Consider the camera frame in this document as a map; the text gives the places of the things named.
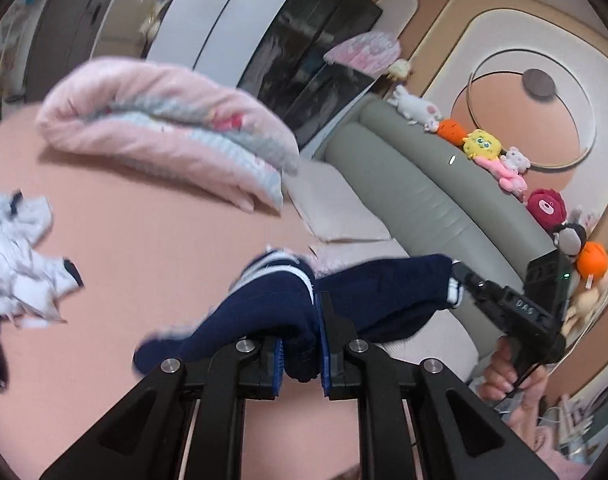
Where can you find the grey round wall disc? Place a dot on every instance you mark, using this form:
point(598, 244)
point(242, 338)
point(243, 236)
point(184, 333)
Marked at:
point(539, 83)

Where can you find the pink bed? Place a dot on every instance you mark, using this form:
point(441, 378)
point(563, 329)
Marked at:
point(134, 240)

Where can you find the small cream plush toy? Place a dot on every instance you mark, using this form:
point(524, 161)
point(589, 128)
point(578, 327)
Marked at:
point(399, 68)

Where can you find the yellow square plush toy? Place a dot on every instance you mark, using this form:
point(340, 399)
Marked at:
point(482, 144)

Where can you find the white bunny plush toy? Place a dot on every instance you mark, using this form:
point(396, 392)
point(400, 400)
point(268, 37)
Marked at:
point(413, 103)

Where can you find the white curved cabinet panel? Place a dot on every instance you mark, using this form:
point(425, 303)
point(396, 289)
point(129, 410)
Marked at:
point(209, 15)

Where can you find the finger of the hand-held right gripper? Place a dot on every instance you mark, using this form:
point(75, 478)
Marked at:
point(466, 280)

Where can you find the pink and white plush toy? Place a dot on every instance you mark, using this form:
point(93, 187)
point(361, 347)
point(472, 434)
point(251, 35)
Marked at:
point(511, 170)

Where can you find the white shirt with navy trim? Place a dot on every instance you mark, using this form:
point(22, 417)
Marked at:
point(19, 260)

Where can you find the pink folded duvet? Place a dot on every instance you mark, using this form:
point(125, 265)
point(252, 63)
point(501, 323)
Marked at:
point(174, 125)

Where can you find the orange round plush toy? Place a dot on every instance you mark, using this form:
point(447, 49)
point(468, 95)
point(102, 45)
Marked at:
point(592, 258)

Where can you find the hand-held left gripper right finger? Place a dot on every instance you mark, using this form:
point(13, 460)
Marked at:
point(325, 360)

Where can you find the grey-green padded headboard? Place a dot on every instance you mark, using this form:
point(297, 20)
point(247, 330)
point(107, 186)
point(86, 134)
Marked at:
point(413, 195)

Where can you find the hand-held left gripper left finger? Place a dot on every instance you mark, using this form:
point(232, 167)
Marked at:
point(278, 366)

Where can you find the navy pants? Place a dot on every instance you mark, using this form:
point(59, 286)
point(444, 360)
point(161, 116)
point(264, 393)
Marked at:
point(264, 320)

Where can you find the orange carrot plush toy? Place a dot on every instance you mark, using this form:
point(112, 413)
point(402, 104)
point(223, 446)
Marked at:
point(452, 131)

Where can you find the pink printed cloth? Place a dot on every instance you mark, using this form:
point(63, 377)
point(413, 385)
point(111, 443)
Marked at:
point(366, 50)

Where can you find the black and white plush toy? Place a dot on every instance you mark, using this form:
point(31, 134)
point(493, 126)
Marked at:
point(569, 237)

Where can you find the person's right hand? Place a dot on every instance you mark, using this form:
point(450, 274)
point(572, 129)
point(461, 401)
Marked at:
point(498, 380)

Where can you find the dark glass wardrobe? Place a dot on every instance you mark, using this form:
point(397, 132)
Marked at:
point(309, 55)

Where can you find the beige plush toy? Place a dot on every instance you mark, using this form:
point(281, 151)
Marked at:
point(588, 305)

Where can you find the red round plush toy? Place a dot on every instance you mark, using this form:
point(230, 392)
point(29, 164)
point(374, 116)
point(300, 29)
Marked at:
point(544, 208)

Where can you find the grey door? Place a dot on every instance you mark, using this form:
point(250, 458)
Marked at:
point(69, 20)

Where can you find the cardboard box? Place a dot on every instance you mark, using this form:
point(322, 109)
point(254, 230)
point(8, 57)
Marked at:
point(124, 25)

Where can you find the person's right forearm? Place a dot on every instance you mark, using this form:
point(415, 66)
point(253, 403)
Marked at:
point(538, 435)

